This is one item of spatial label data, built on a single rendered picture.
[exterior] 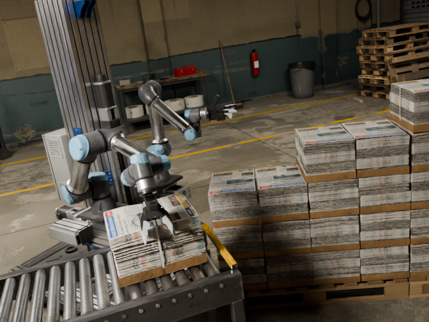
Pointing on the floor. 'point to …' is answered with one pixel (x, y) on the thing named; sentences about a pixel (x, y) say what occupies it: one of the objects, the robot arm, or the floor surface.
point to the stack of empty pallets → (399, 30)
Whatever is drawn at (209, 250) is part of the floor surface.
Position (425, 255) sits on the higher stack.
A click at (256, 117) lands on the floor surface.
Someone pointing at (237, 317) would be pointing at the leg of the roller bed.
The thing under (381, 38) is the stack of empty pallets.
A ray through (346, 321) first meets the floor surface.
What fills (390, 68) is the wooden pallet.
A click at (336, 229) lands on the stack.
